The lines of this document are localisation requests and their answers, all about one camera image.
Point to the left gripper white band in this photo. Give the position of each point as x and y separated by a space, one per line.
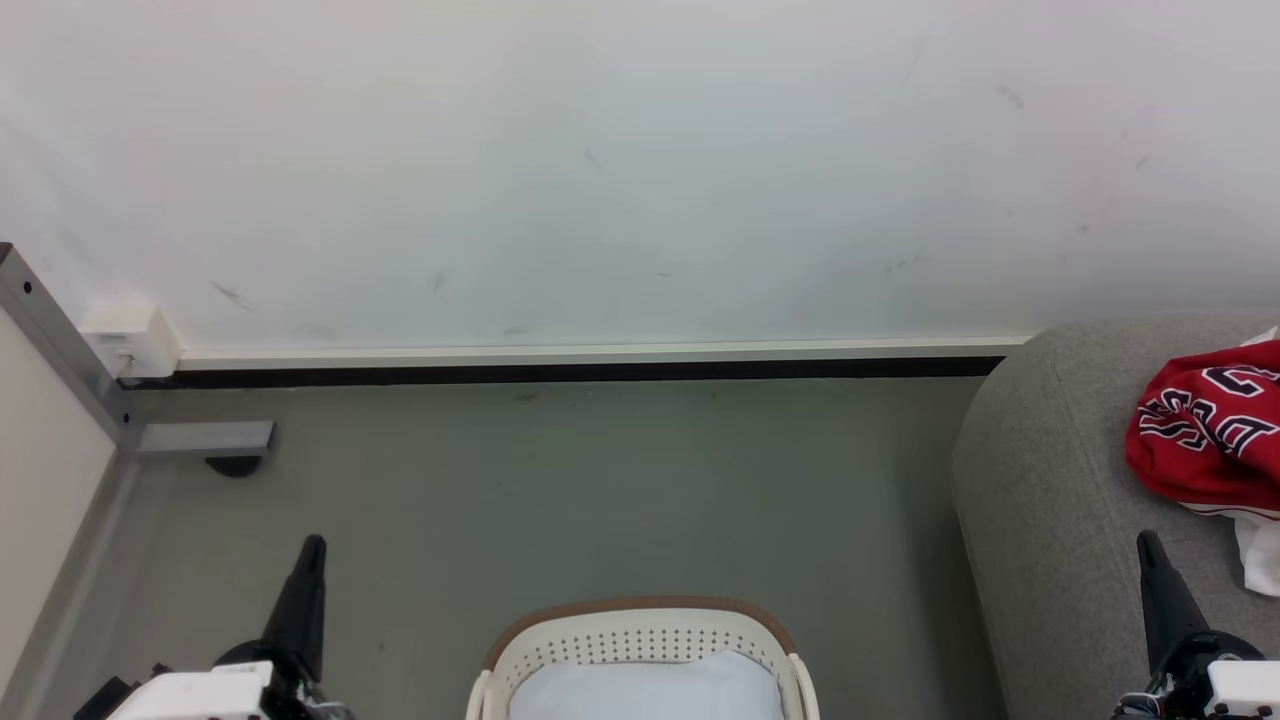
200 690

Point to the grey fabric sofa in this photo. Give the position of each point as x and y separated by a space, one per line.
1060 520

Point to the white laundry basket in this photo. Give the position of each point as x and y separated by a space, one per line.
640 630

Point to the black round levelling foot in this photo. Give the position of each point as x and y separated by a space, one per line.
233 465

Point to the red basketball jersey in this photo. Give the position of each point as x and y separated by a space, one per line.
1215 430

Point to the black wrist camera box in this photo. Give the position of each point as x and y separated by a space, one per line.
100 700

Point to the grey metal partition post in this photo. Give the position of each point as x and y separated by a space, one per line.
70 370

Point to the light blue clothing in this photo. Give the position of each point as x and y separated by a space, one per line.
645 690

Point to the black baseboard strip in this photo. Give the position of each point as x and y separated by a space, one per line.
560 373

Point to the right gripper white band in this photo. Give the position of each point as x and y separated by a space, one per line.
1235 690

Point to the white wall socket box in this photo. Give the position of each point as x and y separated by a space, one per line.
130 338

